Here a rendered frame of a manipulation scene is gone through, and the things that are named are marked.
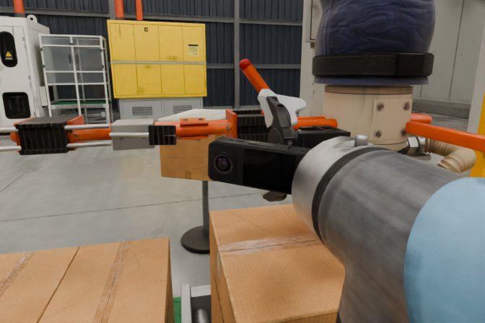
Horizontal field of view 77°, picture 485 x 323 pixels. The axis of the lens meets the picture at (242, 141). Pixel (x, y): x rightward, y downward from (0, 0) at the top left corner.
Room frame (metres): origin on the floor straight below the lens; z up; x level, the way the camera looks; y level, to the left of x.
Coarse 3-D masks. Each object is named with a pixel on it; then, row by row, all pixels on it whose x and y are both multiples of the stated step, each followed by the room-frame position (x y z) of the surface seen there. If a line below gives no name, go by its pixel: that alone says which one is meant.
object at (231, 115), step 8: (232, 112) 0.56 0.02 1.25; (240, 112) 0.63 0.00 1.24; (248, 112) 0.63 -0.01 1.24; (256, 112) 0.64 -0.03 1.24; (232, 120) 0.54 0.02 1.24; (240, 120) 0.54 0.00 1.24; (248, 120) 0.54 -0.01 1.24; (256, 120) 0.54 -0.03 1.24; (264, 120) 0.55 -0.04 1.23; (232, 128) 0.55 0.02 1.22; (240, 128) 0.54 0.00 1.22; (248, 128) 0.55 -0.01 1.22; (256, 128) 0.55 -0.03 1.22; (264, 128) 0.55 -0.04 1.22; (232, 136) 0.55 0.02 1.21; (240, 136) 0.54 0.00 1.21; (248, 136) 0.54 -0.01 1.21; (256, 136) 0.54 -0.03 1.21; (264, 136) 0.55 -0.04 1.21
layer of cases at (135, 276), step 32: (0, 256) 1.18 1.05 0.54; (32, 256) 1.18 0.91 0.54; (64, 256) 1.18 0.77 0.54; (96, 256) 1.18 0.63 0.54; (128, 256) 1.18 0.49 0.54; (160, 256) 1.18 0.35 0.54; (0, 288) 0.98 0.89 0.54; (32, 288) 0.98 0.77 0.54; (64, 288) 0.98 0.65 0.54; (96, 288) 0.98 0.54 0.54; (128, 288) 0.98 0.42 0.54; (160, 288) 0.98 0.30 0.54; (0, 320) 0.83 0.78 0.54; (32, 320) 0.83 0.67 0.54; (64, 320) 0.83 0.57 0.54; (96, 320) 0.83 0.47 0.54; (128, 320) 0.83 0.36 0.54; (160, 320) 0.83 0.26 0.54
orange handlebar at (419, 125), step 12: (180, 120) 0.56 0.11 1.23; (192, 120) 0.56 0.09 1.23; (204, 120) 0.56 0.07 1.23; (216, 120) 0.59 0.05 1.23; (300, 120) 0.59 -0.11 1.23; (312, 120) 0.59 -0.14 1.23; (324, 120) 0.60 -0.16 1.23; (420, 120) 0.64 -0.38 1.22; (84, 132) 0.50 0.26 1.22; (96, 132) 0.50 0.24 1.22; (108, 132) 0.51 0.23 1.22; (180, 132) 0.53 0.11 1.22; (192, 132) 0.54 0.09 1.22; (204, 132) 0.54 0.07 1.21; (216, 132) 0.55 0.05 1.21; (228, 132) 0.55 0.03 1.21; (408, 132) 0.56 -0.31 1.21; (420, 132) 0.53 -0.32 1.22; (432, 132) 0.51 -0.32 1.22; (444, 132) 0.49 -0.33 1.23; (456, 132) 0.47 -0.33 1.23; (468, 132) 0.46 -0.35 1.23; (456, 144) 0.46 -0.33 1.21; (468, 144) 0.44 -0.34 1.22; (480, 144) 0.43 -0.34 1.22
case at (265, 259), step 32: (224, 224) 0.70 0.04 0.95; (256, 224) 0.70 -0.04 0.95; (288, 224) 0.70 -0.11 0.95; (224, 256) 0.56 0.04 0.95; (256, 256) 0.56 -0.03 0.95; (288, 256) 0.56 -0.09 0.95; (320, 256) 0.56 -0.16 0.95; (224, 288) 0.50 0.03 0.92; (256, 288) 0.47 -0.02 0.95; (288, 288) 0.47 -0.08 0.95; (320, 288) 0.47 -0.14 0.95; (224, 320) 0.50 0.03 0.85; (256, 320) 0.40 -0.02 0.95; (288, 320) 0.40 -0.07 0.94; (320, 320) 0.41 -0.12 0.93
